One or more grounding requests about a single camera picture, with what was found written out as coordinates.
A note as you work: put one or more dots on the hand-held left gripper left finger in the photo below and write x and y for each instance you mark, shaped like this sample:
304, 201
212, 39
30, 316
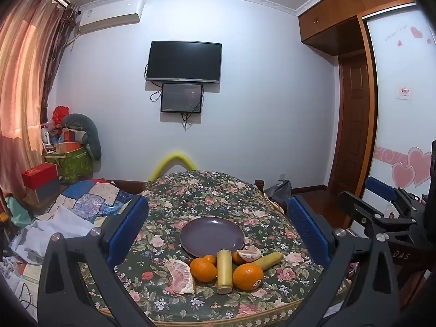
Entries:
129, 226

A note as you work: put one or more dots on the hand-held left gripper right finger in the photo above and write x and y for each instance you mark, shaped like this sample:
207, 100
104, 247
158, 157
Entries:
308, 231

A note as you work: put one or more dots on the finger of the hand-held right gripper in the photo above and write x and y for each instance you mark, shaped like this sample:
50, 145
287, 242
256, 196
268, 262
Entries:
361, 207
381, 188

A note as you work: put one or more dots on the yellow banana piece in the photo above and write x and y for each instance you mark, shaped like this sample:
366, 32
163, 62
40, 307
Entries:
269, 260
224, 272

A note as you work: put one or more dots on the small pale pomelo segment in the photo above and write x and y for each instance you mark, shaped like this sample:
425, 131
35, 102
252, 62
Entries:
250, 253

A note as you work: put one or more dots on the large pink pomelo segment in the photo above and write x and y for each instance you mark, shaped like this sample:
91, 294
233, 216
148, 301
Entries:
180, 276

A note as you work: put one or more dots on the large orange with sticker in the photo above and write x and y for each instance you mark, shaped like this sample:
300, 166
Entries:
247, 276

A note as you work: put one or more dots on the partly hidden orange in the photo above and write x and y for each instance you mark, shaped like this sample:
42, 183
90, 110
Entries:
237, 259

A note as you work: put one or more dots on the purple ceramic plate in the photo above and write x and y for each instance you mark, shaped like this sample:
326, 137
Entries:
211, 235

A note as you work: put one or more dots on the medium orange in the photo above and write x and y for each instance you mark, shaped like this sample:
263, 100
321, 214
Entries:
203, 269

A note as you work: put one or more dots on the blue patchwork quilt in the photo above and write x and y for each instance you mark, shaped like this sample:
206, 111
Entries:
92, 197

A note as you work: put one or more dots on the dark grey bag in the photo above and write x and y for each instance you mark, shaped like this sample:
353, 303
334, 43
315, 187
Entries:
279, 192

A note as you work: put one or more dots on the wooden wardrobe with heart decals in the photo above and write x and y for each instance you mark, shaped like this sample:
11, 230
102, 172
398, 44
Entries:
395, 126

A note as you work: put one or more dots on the white crumpled sheet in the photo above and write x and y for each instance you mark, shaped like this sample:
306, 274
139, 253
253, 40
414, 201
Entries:
61, 228

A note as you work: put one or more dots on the brown wooden door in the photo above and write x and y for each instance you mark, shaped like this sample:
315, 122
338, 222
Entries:
354, 122

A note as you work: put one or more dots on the yellow hoop chair back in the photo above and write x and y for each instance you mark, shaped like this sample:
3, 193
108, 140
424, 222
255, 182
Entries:
173, 158

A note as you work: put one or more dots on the floral tablecloth table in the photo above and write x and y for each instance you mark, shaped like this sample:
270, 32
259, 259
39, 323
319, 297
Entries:
204, 194

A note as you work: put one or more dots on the grey cardboard box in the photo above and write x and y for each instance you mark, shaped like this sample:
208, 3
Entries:
49, 190

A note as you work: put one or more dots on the small mandarin orange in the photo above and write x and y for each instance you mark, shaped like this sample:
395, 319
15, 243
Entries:
211, 259

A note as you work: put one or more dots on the red gift box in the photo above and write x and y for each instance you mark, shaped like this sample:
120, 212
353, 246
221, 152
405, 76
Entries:
39, 174

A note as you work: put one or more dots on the orange cardboard box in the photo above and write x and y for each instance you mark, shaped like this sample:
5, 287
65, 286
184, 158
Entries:
70, 135

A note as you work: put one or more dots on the red plastic bag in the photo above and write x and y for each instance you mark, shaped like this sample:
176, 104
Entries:
60, 114

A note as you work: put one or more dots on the pink brown curtain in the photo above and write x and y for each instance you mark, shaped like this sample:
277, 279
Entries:
24, 75

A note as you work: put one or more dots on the white air conditioner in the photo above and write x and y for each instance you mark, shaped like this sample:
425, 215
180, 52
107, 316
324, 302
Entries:
110, 15

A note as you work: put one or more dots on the small black wall monitor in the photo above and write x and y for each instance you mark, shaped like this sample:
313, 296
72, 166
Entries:
182, 97

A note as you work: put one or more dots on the black wall television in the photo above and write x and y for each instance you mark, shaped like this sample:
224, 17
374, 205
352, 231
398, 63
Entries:
184, 61

